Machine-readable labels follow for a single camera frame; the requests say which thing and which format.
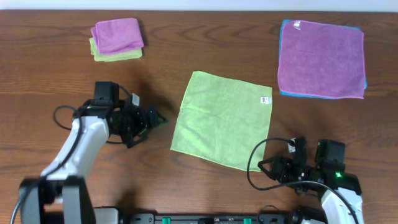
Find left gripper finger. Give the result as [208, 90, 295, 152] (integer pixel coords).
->
[147, 105, 168, 128]
[126, 129, 148, 148]

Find green microfiber cloth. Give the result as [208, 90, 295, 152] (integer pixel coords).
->
[170, 71, 272, 172]

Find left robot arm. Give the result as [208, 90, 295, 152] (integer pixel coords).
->
[10, 82, 167, 223]

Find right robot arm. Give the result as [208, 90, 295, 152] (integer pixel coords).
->
[252, 138, 364, 224]

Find folded green cloth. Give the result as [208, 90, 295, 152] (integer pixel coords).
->
[89, 38, 143, 62]

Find folded purple cloth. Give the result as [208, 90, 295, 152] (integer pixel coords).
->
[91, 18, 144, 55]

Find flat purple cloth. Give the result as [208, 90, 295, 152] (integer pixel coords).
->
[277, 19, 366, 100]

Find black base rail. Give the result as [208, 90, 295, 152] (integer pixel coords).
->
[93, 207, 327, 224]

